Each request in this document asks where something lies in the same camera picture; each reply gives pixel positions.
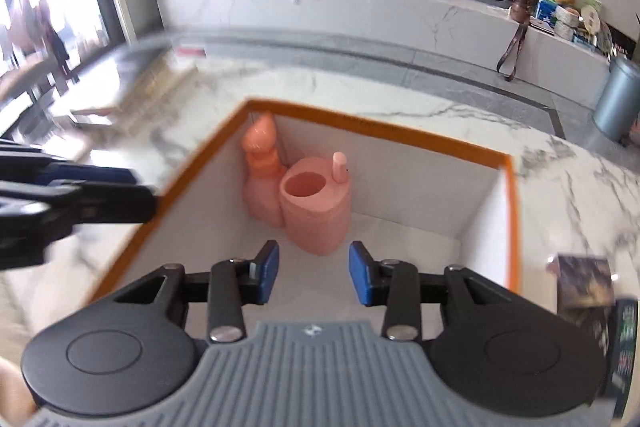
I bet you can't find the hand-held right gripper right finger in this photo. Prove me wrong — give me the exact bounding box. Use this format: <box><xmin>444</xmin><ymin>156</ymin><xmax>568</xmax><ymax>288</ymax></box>
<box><xmin>348</xmin><ymin>241</ymin><xmax>506</xmax><ymax>342</ymax></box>

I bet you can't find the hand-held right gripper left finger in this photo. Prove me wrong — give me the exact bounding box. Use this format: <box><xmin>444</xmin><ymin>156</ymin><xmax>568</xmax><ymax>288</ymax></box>
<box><xmin>116</xmin><ymin>239</ymin><xmax>281</xmax><ymax>344</ymax></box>

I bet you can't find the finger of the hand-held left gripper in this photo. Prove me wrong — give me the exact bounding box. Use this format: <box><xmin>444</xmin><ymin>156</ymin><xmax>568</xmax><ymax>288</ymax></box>
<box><xmin>0</xmin><ymin>147</ymin><xmax>139</xmax><ymax>188</ymax></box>
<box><xmin>0</xmin><ymin>183</ymin><xmax>159</xmax><ymax>271</ymax></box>

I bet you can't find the orange-rimmed white box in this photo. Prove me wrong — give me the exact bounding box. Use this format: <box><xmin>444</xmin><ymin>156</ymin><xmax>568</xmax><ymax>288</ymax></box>
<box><xmin>90</xmin><ymin>98</ymin><xmax>522</xmax><ymax>325</ymax></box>

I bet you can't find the grey clear square case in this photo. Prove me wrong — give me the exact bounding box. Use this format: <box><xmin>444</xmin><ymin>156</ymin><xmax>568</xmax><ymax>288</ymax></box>
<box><xmin>547</xmin><ymin>254</ymin><xmax>617</xmax><ymax>310</ymax></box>

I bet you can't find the dark blue shampoo bottle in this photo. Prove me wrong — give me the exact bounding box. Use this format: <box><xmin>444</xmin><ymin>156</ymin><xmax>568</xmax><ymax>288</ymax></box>
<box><xmin>602</xmin><ymin>299</ymin><xmax>640</xmax><ymax>413</ymax></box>

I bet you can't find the pink cup with peg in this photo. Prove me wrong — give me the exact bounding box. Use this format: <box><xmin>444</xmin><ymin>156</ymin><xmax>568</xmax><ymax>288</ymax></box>
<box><xmin>279</xmin><ymin>152</ymin><xmax>352</xmax><ymax>255</ymax></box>

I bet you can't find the pink pointed bottle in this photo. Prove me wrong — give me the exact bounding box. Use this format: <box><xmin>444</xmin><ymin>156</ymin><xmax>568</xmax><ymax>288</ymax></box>
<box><xmin>241</xmin><ymin>111</ymin><xmax>288</xmax><ymax>228</ymax></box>

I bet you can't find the beige book stack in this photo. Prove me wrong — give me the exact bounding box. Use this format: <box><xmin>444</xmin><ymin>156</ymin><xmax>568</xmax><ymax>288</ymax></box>
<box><xmin>70</xmin><ymin>52</ymin><xmax>201</xmax><ymax>138</ymax></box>

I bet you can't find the dark chair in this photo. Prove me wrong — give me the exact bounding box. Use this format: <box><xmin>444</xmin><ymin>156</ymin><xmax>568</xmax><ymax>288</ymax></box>
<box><xmin>42</xmin><ymin>2</ymin><xmax>81</xmax><ymax>82</ymax></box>

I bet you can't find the white marble cabinet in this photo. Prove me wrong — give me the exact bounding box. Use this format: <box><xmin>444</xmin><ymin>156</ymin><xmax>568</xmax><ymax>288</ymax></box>
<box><xmin>156</xmin><ymin>0</ymin><xmax>618</xmax><ymax>108</ymax></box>

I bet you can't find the grey trash bin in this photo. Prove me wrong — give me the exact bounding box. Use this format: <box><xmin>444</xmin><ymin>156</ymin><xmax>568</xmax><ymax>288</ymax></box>
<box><xmin>592</xmin><ymin>56</ymin><xmax>640</xmax><ymax>144</ymax></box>

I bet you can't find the white printed roll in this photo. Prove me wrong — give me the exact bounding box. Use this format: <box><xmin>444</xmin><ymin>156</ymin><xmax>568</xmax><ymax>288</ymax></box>
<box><xmin>554</xmin><ymin>4</ymin><xmax>582</xmax><ymax>42</ymax></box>

